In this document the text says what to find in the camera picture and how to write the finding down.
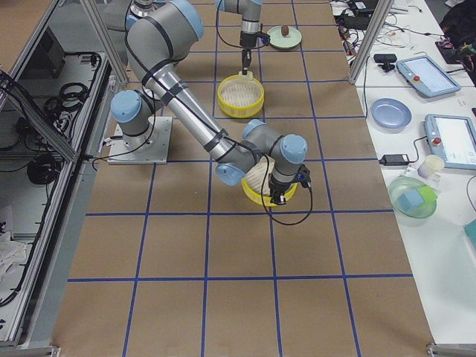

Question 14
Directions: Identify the aluminium frame post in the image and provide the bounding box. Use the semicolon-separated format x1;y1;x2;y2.
348;0;393;84

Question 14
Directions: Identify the green sponge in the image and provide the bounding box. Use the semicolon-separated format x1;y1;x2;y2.
416;185;438;204

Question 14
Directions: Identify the clear glass bowl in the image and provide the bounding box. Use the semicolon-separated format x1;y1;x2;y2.
388;176;438;227

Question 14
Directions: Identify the paper cup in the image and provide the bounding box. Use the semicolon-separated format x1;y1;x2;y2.
417;155;445;179

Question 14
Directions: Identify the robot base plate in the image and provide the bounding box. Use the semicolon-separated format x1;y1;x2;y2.
107;116;173;164

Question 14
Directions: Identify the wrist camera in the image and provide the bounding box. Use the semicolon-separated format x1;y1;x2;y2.
256;32;270;48
296;164;312;188

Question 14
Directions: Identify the black camera cable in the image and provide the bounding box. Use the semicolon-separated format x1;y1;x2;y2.
260;152;314;226

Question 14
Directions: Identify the yellow bamboo steamer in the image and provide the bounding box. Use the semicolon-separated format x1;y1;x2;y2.
241;156;277;208
216;71;265;118

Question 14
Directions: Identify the brown bun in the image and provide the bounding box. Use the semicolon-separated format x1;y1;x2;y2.
280;25;289;37

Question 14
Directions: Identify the blue plate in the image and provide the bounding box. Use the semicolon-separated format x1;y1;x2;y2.
370;98;412;133

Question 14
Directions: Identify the blue sponge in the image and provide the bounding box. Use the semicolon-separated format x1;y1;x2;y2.
394;190;425;216

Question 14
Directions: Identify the lower teach pendant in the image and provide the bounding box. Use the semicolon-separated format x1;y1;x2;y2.
424;114;475;170

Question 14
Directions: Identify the black power adapter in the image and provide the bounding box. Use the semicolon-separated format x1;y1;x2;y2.
379;154;411;166

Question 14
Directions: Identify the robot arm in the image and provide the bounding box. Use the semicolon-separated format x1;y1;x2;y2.
215;0;270;76
112;1;311;205

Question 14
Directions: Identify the teach pendant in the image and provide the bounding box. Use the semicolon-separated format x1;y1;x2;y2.
424;114;475;170
396;55;461;97

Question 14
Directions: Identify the mint green plate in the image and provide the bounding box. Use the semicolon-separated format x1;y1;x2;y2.
267;25;302;50

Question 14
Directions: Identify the black webcam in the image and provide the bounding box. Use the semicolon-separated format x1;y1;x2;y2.
373;54;397;73

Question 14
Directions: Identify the upper teach pendant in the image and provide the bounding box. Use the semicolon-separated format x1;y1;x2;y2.
396;55;461;97

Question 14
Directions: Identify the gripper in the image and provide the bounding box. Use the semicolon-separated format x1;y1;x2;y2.
239;31;257;74
268;177;289;203

